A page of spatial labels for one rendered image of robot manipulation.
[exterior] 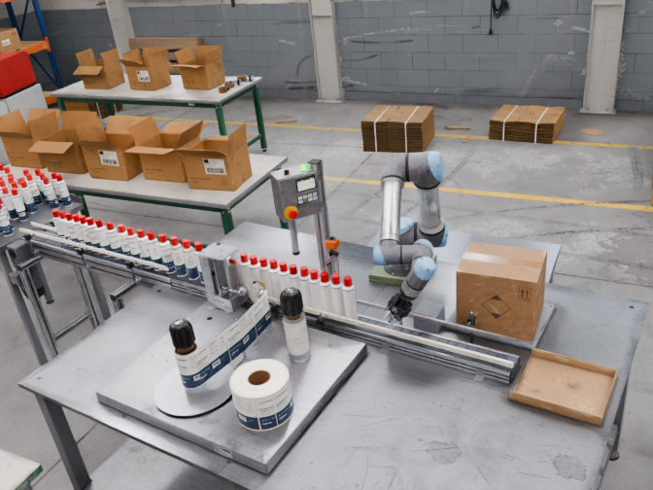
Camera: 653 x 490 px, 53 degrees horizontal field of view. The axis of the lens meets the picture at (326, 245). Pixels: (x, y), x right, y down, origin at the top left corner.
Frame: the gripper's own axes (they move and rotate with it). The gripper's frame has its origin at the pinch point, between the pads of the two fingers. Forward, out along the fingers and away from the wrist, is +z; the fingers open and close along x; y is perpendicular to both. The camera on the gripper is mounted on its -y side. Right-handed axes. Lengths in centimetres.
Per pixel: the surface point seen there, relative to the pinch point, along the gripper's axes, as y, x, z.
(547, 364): -10, 56, -20
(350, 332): 5.6, -10.1, 14.5
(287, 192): -1, -61, -20
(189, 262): 2, -91, 47
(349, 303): 2.1, -17.0, 5.0
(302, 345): 30.3, -19.7, 9.1
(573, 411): 13, 67, -30
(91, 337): 51, -99, 69
